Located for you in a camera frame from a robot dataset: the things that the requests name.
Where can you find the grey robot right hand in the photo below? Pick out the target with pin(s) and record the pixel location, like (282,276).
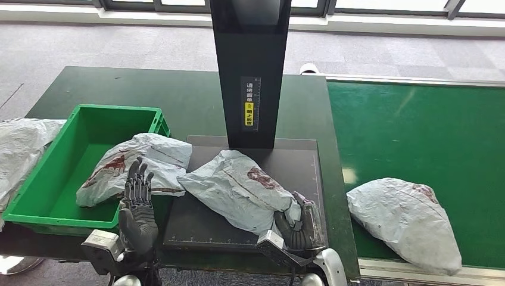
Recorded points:
(309,233)

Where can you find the dark green table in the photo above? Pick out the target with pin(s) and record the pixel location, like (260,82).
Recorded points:
(118,85)

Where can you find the grey poly mailer parcel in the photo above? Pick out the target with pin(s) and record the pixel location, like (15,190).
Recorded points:
(157,158)
(402,221)
(236,193)

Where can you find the round metal floor base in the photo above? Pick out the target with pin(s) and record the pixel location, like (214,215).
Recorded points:
(15,265)

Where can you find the green plastic crate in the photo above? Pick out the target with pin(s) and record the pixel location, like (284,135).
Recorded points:
(51,189)

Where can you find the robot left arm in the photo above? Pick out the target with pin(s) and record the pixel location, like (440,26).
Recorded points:
(126,281)

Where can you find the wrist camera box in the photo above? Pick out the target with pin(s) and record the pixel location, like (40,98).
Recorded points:
(100,248)
(272,242)

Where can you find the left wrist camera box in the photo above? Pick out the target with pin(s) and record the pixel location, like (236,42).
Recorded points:
(100,248)

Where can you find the green conveyor belt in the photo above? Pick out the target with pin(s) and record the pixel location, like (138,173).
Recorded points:
(414,118)

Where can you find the white plastic bag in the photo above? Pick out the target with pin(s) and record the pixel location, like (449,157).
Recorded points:
(19,150)

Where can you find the dark window frame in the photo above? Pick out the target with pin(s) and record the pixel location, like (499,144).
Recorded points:
(130,4)

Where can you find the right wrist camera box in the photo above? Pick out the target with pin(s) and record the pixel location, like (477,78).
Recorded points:
(272,242)

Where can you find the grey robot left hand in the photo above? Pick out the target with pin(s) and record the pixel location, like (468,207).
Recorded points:
(138,225)

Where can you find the black inbound scanner machine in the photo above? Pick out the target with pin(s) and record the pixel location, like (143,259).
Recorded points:
(252,47)

